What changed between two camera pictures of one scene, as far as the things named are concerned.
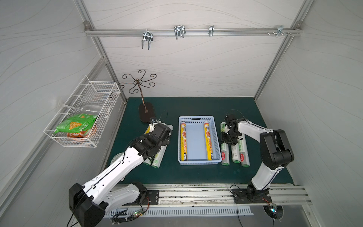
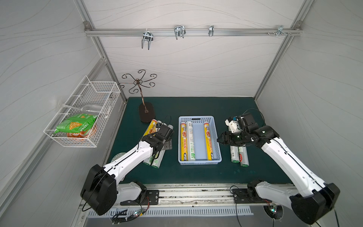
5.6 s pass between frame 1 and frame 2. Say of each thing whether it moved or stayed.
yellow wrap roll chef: stayed
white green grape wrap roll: moved
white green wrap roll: stayed
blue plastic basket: stayed
